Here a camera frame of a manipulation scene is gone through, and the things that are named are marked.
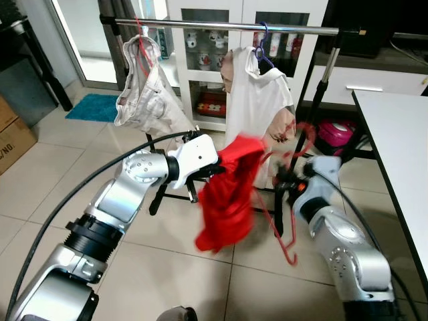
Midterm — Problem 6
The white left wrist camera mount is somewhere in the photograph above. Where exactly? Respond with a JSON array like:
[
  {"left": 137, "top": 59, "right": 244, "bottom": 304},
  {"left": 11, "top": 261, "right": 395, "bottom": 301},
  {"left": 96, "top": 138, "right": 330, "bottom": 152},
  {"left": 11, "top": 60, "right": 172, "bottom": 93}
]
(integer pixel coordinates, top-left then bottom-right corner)
[{"left": 171, "top": 132, "right": 220, "bottom": 189}]

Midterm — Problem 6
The red box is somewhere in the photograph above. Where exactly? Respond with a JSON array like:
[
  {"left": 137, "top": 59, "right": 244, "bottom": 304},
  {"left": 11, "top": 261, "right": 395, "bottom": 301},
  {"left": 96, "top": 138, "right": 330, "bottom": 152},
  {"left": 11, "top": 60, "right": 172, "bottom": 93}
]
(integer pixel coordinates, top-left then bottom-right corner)
[{"left": 196, "top": 90, "right": 227, "bottom": 120}]

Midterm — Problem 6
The white low drawer unit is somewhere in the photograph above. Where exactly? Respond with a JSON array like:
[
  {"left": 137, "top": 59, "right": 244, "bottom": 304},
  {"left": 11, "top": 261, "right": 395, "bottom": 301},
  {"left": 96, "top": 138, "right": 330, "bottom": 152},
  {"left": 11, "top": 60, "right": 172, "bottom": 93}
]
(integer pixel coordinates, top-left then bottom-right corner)
[{"left": 309, "top": 64, "right": 428, "bottom": 108}]

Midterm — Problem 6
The teal floor mat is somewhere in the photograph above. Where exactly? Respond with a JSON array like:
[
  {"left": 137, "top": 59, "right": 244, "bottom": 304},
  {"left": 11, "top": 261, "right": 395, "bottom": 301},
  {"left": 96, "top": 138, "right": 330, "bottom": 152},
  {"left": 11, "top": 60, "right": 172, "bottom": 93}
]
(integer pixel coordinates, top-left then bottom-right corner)
[{"left": 65, "top": 94, "right": 121, "bottom": 124}]

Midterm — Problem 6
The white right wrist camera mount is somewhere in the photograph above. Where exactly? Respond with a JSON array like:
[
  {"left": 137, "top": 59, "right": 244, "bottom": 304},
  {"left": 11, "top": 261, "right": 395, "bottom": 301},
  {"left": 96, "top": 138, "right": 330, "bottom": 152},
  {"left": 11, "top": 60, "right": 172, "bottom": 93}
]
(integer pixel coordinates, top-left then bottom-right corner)
[{"left": 294, "top": 156, "right": 343, "bottom": 212}]

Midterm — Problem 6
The dark grey curtain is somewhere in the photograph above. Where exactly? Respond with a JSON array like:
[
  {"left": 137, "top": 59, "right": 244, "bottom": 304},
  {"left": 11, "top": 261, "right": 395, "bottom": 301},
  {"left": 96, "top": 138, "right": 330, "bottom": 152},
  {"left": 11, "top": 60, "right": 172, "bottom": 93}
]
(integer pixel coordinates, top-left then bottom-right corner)
[{"left": 99, "top": 0, "right": 134, "bottom": 91}]

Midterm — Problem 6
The dark grey box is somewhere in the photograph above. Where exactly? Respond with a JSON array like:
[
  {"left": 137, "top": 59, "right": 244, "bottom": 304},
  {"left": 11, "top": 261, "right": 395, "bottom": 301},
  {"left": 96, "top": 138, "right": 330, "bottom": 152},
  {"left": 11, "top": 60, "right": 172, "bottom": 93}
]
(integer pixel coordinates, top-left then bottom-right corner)
[{"left": 0, "top": 57, "right": 58, "bottom": 128}]

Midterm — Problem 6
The red t-shirt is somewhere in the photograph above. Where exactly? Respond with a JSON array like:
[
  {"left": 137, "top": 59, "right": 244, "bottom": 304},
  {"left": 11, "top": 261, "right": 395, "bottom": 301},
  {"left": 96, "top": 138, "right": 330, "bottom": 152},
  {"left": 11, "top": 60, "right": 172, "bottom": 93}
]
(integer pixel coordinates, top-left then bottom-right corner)
[{"left": 194, "top": 134, "right": 268, "bottom": 253}]

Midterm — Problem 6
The white framed glass door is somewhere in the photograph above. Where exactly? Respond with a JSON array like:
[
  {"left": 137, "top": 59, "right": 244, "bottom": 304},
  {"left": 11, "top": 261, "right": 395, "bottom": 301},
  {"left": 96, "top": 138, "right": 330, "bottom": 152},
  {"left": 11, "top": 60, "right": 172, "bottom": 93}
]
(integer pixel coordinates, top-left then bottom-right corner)
[{"left": 50, "top": 0, "right": 168, "bottom": 88}]

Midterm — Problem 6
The black desk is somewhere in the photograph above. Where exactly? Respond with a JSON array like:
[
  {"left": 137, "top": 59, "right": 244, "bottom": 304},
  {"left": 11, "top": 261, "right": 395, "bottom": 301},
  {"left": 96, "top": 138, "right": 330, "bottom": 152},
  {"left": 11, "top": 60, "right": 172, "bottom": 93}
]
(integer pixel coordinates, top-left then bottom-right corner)
[{"left": 0, "top": 17, "right": 74, "bottom": 112}]

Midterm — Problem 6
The metal clothes rack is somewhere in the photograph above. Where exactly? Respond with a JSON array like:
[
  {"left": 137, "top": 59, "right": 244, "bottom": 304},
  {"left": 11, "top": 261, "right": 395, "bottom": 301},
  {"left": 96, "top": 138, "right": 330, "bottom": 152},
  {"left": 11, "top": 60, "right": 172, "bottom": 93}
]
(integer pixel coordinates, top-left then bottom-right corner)
[{"left": 100, "top": 15, "right": 375, "bottom": 235}]

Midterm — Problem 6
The white printed t-shirt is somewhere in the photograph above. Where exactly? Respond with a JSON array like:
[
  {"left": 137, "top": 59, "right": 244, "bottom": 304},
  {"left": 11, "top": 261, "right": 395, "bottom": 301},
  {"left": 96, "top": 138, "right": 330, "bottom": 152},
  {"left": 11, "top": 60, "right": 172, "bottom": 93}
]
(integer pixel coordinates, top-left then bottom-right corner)
[{"left": 221, "top": 45, "right": 296, "bottom": 188}]

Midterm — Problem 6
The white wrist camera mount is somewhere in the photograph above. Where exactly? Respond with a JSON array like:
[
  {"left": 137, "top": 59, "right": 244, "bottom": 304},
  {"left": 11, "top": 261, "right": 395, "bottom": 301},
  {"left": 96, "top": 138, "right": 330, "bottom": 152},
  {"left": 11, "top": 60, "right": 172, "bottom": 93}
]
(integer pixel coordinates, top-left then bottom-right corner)
[
  {"left": 171, "top": 132, "right": 220, "bottom": 189},
  {"left": 294, "top": 156, "right": 343, "bottom": 212}
]

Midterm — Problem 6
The black television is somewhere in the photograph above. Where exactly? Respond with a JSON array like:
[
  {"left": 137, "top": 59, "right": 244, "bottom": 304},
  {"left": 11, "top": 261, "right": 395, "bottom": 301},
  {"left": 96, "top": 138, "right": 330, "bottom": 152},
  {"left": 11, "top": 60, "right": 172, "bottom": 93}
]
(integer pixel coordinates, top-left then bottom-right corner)
[{"left": 328, "top": 0, "right": 428, "bottom": 60}]

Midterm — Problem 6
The white glass door cabinet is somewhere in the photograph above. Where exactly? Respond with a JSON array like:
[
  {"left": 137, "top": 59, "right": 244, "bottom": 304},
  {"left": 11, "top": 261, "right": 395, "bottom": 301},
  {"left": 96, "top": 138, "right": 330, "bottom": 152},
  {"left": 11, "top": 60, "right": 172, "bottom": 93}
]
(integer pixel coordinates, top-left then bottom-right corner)
[{"left": 164, "top": 0, "right": 330, "bottom": 132}]

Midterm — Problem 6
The brown cardboard box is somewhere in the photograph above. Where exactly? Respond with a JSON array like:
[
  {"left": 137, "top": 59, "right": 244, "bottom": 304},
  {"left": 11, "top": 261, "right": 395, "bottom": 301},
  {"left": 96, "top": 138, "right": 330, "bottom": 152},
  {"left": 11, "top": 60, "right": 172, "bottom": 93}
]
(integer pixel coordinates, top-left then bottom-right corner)
[{"left": 0, "top": 94, "right": 38, "bottom": 176}]

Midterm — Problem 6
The grey robot foot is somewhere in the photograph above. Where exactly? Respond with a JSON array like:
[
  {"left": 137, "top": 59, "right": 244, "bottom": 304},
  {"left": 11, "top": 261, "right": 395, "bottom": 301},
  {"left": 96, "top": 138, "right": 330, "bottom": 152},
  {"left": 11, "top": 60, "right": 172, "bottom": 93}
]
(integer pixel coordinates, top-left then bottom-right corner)
[{"left": 157, "top": 306, "right": 199, "bottom": 321}]

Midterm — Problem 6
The cream hanging garment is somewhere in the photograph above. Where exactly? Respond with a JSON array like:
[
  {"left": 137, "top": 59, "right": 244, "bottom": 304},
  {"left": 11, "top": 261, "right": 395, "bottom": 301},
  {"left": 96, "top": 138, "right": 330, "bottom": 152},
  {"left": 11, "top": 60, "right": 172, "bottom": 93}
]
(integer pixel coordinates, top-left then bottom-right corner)
[{"left": 114, "top": 35, "right": 195, "bottom": 134}]

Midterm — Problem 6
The purple clothes hanger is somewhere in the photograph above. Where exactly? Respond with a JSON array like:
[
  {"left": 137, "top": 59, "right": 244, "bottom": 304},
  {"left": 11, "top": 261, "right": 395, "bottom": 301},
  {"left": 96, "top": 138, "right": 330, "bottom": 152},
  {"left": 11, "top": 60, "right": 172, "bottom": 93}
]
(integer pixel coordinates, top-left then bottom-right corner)
[{"left": 253, "top": 22, "right": 275, "bottom": 71}]

